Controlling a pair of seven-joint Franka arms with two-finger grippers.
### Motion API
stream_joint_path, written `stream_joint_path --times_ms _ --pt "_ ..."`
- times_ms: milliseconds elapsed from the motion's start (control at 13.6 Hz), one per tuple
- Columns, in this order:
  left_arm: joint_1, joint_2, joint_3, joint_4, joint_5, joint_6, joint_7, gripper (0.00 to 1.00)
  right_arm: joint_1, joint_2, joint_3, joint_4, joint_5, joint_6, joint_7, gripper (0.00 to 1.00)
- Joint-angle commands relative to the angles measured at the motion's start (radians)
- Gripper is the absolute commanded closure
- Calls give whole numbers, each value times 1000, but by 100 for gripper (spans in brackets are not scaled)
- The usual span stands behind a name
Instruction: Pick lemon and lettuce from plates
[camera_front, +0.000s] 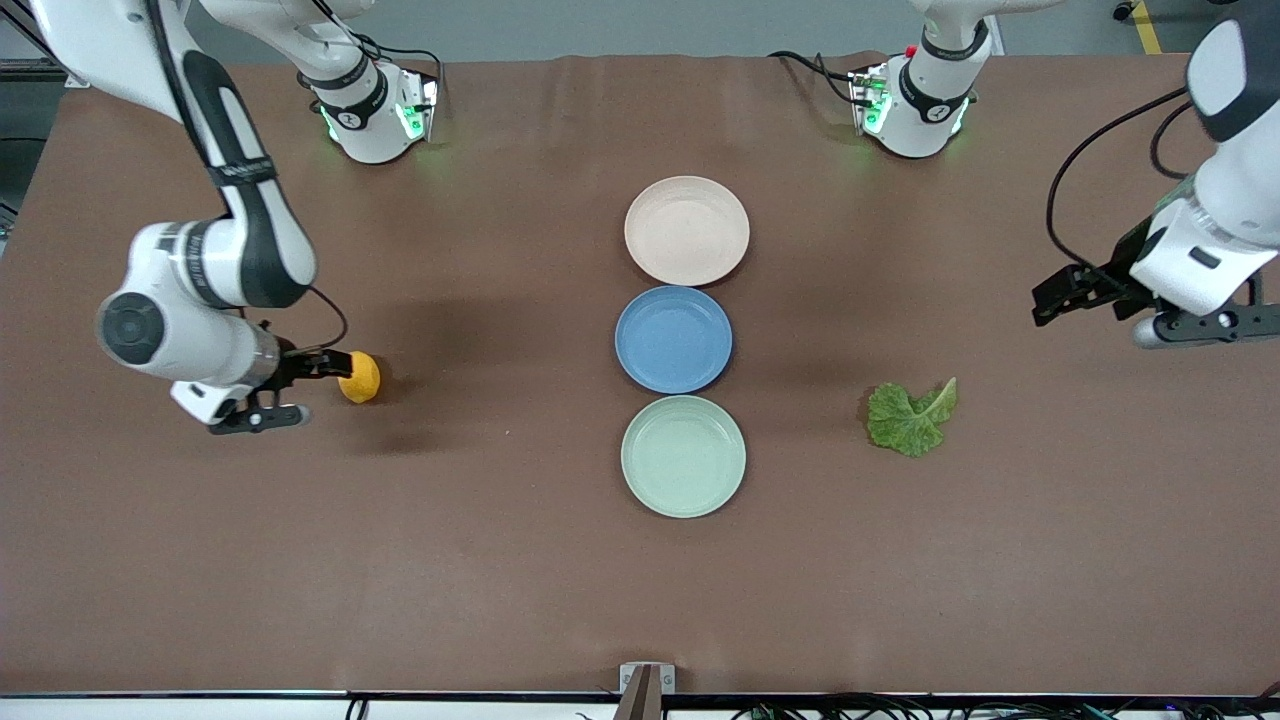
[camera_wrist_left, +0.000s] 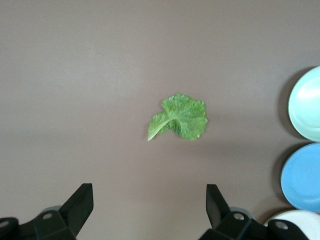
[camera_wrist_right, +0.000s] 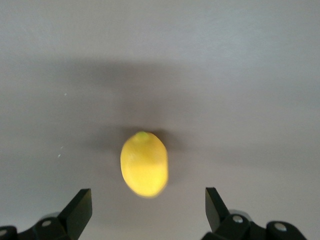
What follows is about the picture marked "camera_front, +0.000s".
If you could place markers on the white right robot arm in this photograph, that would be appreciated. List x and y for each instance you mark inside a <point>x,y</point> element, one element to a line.
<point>240,260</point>

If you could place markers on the pale green round plate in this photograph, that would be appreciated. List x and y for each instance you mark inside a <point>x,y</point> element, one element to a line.
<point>683,456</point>

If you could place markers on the silver arm base connector box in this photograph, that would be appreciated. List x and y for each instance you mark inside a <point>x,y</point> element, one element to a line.
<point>868,100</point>
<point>418,105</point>

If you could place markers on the white table edge rail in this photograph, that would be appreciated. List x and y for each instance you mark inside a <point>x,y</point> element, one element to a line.
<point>200,710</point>

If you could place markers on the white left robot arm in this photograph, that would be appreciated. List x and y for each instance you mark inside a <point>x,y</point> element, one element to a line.
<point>1240,180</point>

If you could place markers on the black caster wheel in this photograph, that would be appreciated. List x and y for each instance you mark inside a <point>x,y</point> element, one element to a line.
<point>1126,10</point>

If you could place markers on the brown table cover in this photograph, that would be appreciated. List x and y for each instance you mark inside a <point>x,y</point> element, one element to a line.
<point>500,550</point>

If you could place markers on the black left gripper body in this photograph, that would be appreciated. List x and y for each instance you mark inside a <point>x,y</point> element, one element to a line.
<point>1126,262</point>

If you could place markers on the blue round plate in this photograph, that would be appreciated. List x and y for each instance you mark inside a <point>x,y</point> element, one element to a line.
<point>672,340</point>

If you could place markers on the yellow lemon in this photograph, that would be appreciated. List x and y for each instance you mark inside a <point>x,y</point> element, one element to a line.
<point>362,380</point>

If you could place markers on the beige round plate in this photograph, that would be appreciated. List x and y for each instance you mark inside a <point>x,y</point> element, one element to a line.
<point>687,230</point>

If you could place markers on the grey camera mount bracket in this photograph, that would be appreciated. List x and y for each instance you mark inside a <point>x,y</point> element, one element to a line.
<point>645,680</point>

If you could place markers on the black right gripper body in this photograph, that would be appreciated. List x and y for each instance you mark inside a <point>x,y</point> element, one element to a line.
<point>292,366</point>

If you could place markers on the green lettuce leaf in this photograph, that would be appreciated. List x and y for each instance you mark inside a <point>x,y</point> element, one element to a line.
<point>905,420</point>

